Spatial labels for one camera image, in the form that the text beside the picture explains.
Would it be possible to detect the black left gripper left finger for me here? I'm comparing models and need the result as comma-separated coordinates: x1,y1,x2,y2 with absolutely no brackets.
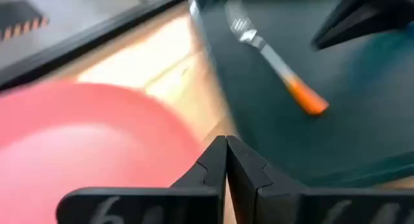
56,135,227,224

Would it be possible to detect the black hazard-striped floor mat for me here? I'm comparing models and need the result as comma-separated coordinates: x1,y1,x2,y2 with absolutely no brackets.
0,0,50,42

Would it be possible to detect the fork with orange handle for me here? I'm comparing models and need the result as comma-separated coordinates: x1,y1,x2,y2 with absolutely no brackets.
224,0,330,117

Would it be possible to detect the black aluminium table frame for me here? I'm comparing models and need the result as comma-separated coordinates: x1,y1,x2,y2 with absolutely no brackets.
0,0,193,92

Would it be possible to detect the pink round plate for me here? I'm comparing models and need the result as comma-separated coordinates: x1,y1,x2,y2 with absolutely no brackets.
0,82,203,224

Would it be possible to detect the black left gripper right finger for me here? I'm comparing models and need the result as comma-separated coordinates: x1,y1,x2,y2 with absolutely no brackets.
226,135,414,224

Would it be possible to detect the dark green plastic tray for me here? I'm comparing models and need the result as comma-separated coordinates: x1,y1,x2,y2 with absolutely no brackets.
189,0,414,189

